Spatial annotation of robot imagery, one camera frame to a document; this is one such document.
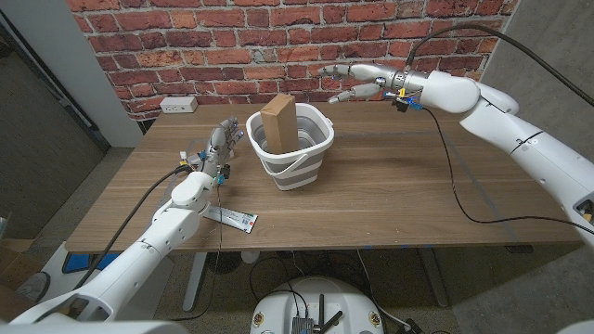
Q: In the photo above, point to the white grey collapsible bucket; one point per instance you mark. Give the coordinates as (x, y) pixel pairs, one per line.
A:
(297, 174)

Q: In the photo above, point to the white toothpaste box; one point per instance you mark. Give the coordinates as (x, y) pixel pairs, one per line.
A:
(234, 219)

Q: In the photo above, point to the white table leg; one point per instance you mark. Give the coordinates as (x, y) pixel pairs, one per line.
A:
(195, 278)

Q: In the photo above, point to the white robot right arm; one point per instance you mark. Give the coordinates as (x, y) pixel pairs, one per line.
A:
(510, 130)

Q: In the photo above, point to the white blue floor base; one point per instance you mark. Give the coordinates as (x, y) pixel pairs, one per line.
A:
(76, 262)

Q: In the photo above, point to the black floor plug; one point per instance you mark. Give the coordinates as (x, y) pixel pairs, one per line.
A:
(412, 326)

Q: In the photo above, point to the grey radio module with antennas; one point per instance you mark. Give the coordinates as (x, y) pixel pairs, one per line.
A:
(301, 325)

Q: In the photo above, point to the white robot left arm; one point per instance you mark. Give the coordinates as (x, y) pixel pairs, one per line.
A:
(162, 232)

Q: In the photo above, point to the white round floor cap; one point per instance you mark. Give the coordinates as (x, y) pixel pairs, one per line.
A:
(250, 256)

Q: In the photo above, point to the white power outlet strip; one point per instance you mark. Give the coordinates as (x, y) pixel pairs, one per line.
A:
(178, 105)

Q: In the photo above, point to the brown cardboard floor box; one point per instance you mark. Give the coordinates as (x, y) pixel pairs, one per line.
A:
(11, 269)

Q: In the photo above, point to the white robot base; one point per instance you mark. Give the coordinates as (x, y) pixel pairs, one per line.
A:
(343, 301)

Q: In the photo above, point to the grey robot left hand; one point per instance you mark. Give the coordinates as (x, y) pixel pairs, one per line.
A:
(215, 148)

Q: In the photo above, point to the red brick printed backdrop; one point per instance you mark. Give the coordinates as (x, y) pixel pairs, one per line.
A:
(209, 46)

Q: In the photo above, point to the grey table leg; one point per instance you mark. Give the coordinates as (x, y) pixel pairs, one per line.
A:
(434, 278)

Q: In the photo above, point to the brown cardboard packing box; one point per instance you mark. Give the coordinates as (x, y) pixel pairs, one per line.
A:
(280, 125)

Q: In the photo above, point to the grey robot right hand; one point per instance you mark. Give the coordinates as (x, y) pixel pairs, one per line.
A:
(376, 74)

